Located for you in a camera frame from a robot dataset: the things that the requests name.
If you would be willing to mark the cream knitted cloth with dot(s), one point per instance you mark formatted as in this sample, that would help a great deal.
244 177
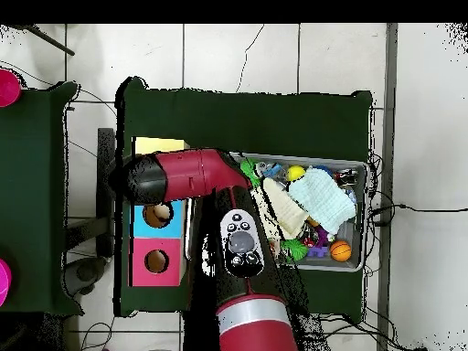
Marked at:
289 212

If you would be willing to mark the mint knitted cloth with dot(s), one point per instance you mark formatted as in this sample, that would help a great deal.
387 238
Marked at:
321 199

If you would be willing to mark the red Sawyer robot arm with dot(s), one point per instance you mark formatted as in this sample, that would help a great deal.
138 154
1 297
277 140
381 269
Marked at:
186 172

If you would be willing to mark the wooden box with three holes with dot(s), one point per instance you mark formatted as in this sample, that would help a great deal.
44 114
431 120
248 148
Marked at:
172 270

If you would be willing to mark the silver mesh bin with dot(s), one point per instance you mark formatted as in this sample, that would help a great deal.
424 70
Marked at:
351 234

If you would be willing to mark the green spiky ball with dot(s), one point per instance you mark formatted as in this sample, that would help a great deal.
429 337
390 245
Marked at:
250 172
295 249

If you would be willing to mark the yellow ball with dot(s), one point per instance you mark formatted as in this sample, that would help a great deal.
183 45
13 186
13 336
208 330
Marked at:
295 172

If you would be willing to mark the dark green tablecloth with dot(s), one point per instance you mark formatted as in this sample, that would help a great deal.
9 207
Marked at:
256 120

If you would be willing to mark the small orange basketball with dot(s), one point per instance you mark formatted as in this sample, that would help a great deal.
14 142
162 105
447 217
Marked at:
340 251

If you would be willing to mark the grey rounded floor object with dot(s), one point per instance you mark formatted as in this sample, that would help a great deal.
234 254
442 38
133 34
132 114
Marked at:
86 274

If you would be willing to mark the dark green side table cloth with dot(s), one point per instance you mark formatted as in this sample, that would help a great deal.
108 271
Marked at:
33 182

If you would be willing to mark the black rod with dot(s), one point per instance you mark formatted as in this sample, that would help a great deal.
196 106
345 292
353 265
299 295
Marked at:
51 40

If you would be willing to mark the pink ball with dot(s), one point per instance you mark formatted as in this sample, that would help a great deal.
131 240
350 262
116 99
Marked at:
3 281

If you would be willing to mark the dark pink round object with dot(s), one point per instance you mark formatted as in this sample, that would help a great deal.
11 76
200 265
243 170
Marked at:
8 87

